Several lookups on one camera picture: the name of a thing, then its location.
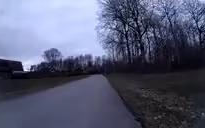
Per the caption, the distant row of trees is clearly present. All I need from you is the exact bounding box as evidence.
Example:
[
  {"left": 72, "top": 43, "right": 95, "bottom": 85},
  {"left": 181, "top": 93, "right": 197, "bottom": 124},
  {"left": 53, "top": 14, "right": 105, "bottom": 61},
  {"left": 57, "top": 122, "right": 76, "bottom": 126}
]
[{"left": 29, "top": 53, "right": 106, "bottom": 75}]

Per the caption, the grey asphalt road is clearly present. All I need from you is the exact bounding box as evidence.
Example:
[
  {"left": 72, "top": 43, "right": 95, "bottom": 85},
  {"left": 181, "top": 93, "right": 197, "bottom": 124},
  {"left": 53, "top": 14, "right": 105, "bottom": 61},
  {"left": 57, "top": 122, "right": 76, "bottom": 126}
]
[{"left": 0, "top": 74, "right": 143, "bottom": 128}]

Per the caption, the bare round tree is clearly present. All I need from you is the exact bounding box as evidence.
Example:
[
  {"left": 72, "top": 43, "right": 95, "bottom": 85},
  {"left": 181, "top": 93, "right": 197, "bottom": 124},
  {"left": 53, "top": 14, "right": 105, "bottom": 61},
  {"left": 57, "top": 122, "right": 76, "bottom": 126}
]
[{"left": 41, "top": 47, "right": 63, "bottom": 69}]

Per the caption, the bare trees wood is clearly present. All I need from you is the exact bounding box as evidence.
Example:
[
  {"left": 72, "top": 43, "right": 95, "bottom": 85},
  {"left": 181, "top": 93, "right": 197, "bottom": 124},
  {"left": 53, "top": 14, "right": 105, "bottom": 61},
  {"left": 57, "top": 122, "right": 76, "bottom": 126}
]
[{"left": 95, "top": 0, "right": 205, "bottom": 74}]

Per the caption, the dark grass verge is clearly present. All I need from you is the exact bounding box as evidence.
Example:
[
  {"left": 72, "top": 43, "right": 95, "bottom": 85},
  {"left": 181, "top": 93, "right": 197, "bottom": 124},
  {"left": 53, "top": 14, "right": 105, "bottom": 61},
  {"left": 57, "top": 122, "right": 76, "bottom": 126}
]
[
  {"left": 104, "top": 68, "right": 205, "bottom": 128},
  {"left": 0, "top": 74, "right": 91, "bottom": 104}
]

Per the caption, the dark low building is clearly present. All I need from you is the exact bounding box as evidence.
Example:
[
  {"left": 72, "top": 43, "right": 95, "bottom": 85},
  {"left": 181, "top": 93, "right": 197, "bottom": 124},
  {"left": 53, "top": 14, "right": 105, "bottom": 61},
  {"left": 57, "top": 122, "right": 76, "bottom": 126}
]
[{"left": 0, "top": 57, "right": 25, "bottom": 80}]

